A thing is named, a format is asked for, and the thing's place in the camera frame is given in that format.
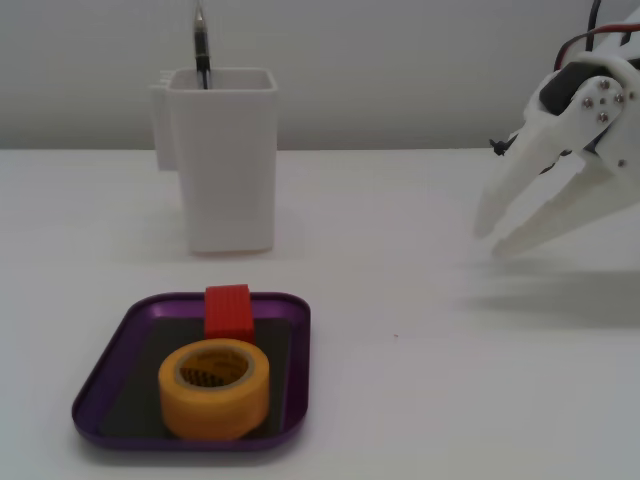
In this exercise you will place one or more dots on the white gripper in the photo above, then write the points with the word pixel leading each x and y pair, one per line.
pixel 598 107

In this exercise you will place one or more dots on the yellow tape roll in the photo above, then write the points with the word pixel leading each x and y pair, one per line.
pixel 215 410

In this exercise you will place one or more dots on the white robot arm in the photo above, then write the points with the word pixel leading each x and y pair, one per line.
pixel 622 40

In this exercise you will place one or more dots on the black zip tie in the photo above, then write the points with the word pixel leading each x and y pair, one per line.
pixel 499 146

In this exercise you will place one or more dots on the purple rectangular tray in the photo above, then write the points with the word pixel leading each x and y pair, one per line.
pixel 296 350

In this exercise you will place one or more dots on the white square pen holder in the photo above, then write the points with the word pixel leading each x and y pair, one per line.
pixel 225 165

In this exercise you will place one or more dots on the red ribbed block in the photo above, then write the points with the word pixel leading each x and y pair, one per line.
pixel 228 312

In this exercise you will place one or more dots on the black ballpoint pen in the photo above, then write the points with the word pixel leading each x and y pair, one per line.
pixel 202 45

